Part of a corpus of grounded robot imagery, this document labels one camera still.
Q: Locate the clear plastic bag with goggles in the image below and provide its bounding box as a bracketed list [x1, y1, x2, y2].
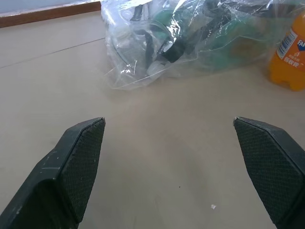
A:
[101, 0, 305, 91]

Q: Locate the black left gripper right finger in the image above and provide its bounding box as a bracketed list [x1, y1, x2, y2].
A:
[233, 116, 305, 229]

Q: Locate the orange Fanta soda bottle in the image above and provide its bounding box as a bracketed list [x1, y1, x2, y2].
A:
[268, 11, 305, 92]

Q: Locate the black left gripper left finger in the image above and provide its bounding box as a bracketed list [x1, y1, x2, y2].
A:
[0, 117, 106, 229]

